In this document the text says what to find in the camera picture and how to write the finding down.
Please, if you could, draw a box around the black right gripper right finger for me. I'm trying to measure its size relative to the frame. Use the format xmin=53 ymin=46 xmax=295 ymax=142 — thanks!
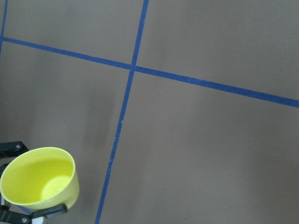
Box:
xmin=0 ymin=204 xmax=68 ymax=224

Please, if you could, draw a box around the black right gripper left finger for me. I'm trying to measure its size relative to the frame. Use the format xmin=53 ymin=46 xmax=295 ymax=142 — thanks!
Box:
xmin=0 ymin=141 xmax=28 ymax=160

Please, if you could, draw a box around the yellow plastic cup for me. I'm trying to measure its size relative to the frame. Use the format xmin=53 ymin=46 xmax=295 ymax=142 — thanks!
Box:
xmin=0 ymin=147 xmax=79 ymax=210

